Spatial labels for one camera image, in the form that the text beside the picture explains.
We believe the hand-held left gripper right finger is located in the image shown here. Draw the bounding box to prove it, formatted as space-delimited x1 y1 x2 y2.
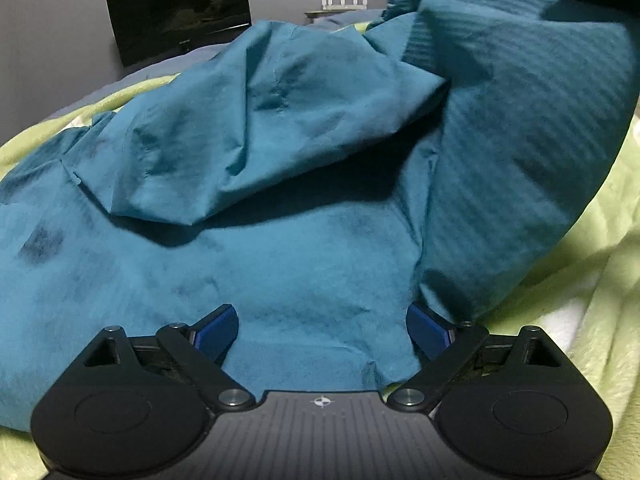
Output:
387 302 567 414

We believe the teal jacket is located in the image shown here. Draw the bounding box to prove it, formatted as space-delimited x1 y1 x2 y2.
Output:
0 0 640 433

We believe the grey wall shelf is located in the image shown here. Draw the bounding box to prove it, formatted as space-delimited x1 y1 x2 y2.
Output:
304 8 386 21

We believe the black monitor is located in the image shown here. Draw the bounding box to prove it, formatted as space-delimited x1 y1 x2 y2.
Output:
106 0 252 68

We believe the blue bedsheet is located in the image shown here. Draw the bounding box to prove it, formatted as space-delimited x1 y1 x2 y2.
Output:
42 14 382 122

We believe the light green blanket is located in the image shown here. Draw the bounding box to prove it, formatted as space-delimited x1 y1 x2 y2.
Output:
0 20 640 480

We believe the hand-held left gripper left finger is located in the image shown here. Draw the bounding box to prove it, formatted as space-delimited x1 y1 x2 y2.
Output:
82 304 257 412

